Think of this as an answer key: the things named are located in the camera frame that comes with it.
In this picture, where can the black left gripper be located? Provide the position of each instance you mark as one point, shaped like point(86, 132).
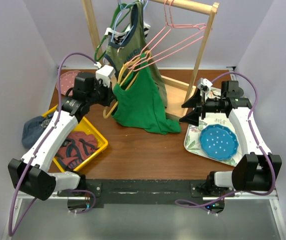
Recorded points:
point(109, 94)

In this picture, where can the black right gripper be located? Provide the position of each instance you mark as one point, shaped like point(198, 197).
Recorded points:
point(196, 101)

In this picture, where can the yellow clothes hanger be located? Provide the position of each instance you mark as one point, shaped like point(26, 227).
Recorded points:
point(121, 80)

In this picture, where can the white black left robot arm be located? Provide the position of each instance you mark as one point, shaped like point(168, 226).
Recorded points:
point(29, 174)

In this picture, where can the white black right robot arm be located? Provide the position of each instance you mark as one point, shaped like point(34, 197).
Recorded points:
point(258, 168)

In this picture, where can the olive green tank top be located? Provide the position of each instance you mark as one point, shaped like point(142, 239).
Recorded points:
point(118, 54)

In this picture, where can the red navy tank top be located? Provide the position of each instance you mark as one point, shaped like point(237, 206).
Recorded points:
point(75, 149)

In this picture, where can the pink clothes hanger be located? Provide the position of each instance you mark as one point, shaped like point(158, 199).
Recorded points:
point(173, 37)

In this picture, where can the light blue clothes hanger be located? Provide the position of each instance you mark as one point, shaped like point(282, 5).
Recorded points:
point(122, 10)

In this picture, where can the green clothes hanger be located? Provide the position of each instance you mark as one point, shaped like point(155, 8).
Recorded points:
point(99, 55)

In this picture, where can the yellow plastic bin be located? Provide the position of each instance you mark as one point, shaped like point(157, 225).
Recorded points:
point(85, 126)

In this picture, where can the blue polka dot plate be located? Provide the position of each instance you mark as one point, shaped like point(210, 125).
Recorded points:
point(218, 142)

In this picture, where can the pink polka dot plate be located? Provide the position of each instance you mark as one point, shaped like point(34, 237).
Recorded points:
point(67, 80)

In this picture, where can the black white striped garment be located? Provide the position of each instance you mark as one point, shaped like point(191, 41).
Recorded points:
point(118, 37)

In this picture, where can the blue grey shirt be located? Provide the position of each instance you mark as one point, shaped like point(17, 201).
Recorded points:
point(34, 128)

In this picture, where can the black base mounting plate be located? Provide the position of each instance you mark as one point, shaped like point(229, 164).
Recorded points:
point(150, 192)

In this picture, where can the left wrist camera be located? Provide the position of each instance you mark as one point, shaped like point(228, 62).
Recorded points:
point(104, 73)

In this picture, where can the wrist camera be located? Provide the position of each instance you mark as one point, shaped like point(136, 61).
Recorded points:
point(104, 73)
point(204, 85)

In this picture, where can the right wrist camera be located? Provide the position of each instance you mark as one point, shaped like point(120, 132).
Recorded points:
point(204, 85)

